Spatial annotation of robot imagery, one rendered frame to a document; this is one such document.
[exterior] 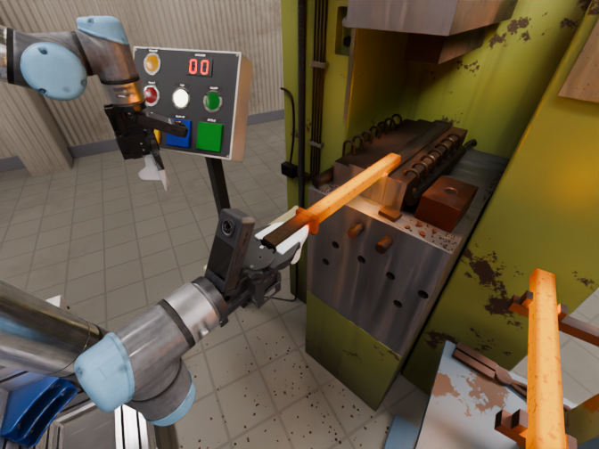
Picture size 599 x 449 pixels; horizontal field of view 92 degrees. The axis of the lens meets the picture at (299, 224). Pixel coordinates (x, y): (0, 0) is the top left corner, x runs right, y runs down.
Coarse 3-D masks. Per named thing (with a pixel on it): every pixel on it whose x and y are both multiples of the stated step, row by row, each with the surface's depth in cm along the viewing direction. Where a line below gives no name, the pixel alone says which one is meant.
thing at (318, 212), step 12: (396, 156) 71; (372, 168) 66; (384, 168) 67; (360, 180) 62; (372, 180) 64; (336, 192) 58; (348, 192) 58; (324, 204) 55; (336, 204) 56; (300, 216) 51; (312, 216) 51; (324, 216) 54; (276, 228) 48; (288, 228) 48; (300, 228) 49; (312, 228) 52; (264, 240) 47; (276, 240) 46
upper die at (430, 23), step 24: (360, 0) 52; (384, 0) 50; (408, 0) 48; (432, 0) 45; (456, 0) 44; (480, 0) 50; (504, 0) 60; (360, 24) 54; (384, 24) 52; (408, 24) 49; (432, 24) 47; (456, 24) 47; (480, 24) 56
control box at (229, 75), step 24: (144, 48) 81; (168, 48) 80; (144, 72) 82; (168, 72) 81; (216, 72) 77; (240, 72) 76; (168, 96) 82; (192, 96) 80; (240, 96) 78; (192, 120) 81; (216, 120) 79; (240, 120) 81; (192, 144) 82; (240, 144) 84
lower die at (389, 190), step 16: (400, 128) 92; (416, 128) 90; (448, 128) 89; (368, 144) 83; (384, 144) 81; (400, 144) 78; (432, 144) 80; (448, 144) 80; (336, 160) 75; (352, 160) 75; (368, 160) 73; (400, 160) 71; (416, 160) 73; (336, 176) 77; (352, 176) 73; (384, 176) 67; (400, 176) 67; (368, 192) 72; (384, 192) 69; (400, 192) 66; (400, 208) 69
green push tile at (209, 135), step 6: (198, 126) 80; (204, 126) 80; (210, 126) 79; (216, 126) 79; (222, 126) 79; (198, 132) 80; (204, 132) 80; (210, 132) 79; (216, 132) 79; (222, 132) 79; (198, 138) 81; (204, 138) 80; (210, 138) 80; (216, 138) 79; (222, 138) 80; (198, 144) 81; (204, 144) 80; (210, 144) 80; (216, 144) 80; (204, 150) 81; (210, 150) 80; (216, 150) 80
